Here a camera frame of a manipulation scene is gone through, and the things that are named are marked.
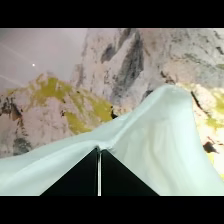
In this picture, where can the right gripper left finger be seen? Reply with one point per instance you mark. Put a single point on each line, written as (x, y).
(81, 180)

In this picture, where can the white shirt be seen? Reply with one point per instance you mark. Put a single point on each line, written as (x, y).
(160, 133)

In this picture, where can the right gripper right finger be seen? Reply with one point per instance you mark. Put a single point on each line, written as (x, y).
(120, 180)

